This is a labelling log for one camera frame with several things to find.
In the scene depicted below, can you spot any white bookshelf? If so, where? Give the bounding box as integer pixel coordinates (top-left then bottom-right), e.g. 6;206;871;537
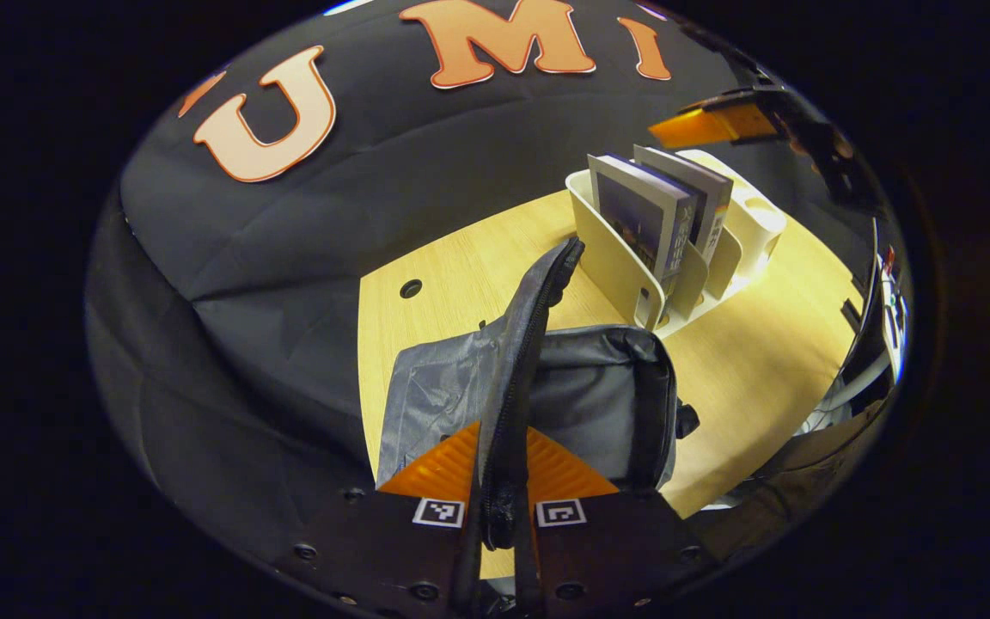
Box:
565;149;788;338

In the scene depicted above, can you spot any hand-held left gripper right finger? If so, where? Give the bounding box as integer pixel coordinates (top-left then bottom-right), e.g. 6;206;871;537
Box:
525;427;719;618

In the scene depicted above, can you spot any monitor screen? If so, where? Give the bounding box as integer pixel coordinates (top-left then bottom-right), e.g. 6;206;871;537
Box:
873;219;910;383

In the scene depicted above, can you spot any blue cover book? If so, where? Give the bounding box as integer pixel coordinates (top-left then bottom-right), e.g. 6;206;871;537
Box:
588;153;700;297

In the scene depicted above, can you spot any portrait cover book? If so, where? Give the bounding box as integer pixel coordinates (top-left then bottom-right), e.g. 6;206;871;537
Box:
632;144;734;263

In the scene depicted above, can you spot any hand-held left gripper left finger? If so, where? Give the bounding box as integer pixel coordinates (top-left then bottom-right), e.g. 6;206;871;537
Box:
276;421;483;619

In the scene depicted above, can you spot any grey schoolbag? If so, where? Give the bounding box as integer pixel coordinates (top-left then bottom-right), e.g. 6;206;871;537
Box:
375;236;700;551

